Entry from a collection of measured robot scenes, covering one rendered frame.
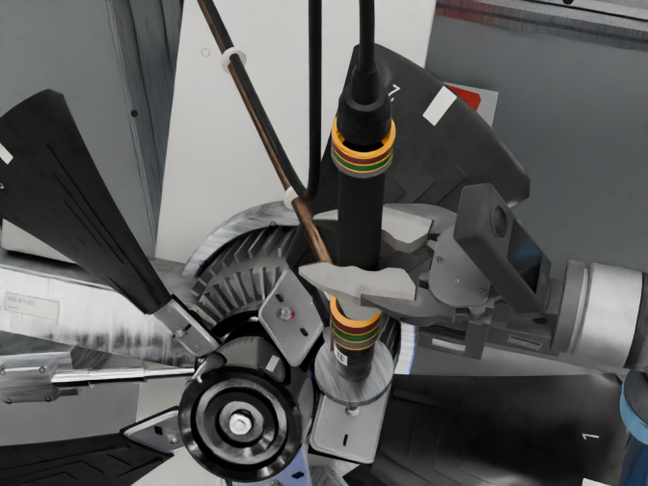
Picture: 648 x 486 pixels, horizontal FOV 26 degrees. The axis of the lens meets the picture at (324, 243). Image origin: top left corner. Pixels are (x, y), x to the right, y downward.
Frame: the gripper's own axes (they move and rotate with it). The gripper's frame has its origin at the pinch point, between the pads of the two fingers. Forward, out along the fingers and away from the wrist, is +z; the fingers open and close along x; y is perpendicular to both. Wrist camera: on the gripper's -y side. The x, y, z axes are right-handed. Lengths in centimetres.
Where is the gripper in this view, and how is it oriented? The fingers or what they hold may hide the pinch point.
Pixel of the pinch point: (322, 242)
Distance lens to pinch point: 108.5
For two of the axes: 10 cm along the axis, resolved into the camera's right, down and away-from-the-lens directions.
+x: 2.3, -8.3, 5.1
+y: -0.1, 5.2, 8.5
